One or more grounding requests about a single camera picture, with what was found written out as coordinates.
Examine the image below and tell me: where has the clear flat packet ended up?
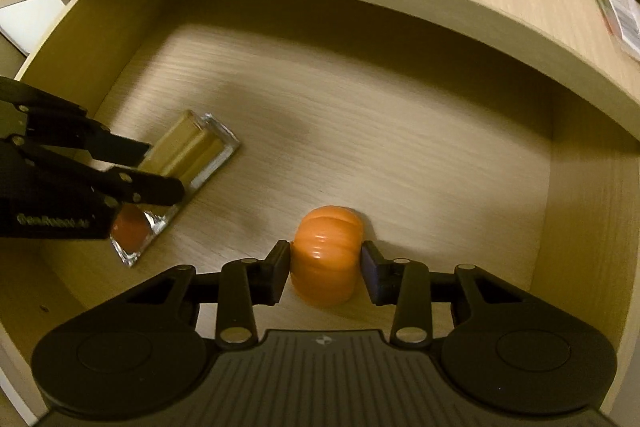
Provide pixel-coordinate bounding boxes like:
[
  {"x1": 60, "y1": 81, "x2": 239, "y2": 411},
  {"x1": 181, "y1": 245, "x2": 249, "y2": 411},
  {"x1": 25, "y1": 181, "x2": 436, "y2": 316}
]
[{"x1": 589, "y1": 0, "x2": 640, "y2": 58}]

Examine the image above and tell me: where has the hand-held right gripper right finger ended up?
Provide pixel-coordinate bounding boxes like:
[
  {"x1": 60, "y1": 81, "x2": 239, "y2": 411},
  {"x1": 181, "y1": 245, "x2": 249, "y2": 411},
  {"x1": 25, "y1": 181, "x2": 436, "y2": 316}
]
[{"x1": 361, "y1": 241, "x2": 522, "y2": 349}]

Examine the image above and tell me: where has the wooden drawer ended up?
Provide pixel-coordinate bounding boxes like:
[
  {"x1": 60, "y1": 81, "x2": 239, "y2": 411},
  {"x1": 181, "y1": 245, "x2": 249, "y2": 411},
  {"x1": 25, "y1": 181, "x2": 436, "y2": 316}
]
[{"x1": 0, "y1": 0, "x2": 640, "y2": 427}]

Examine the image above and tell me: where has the orange toy pumpkin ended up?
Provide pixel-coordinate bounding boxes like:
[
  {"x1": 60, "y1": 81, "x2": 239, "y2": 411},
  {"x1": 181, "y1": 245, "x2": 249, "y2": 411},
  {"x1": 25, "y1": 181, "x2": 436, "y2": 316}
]
[{"x1": 290, "y1": 205, "x2": 365, "y2": 306}]

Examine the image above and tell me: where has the clear foil snack packet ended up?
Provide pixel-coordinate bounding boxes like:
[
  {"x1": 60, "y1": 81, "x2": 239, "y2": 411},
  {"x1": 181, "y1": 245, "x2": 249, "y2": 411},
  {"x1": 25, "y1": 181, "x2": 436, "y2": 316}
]
[{"x1": 109, "y1": 109, "x2": 242, "y2": 268}]

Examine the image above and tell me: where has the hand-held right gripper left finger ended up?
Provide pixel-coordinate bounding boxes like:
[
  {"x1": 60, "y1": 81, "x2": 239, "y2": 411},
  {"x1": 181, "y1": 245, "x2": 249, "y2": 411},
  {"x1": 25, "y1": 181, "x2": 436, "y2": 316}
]
[{"x1": 125, "y1": 239, "x2": 292, "y2": 349}]

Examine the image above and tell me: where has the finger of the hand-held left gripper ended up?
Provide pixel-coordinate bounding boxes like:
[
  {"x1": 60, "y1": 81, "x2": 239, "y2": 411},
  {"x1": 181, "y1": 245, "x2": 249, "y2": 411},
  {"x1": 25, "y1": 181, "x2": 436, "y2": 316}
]
[
  {"x1": 85, "y1": 165, "x2": 187, "y2": 208},
  {"x1": 75, "y1": 117, "x2": 152, "y2": 168}
]

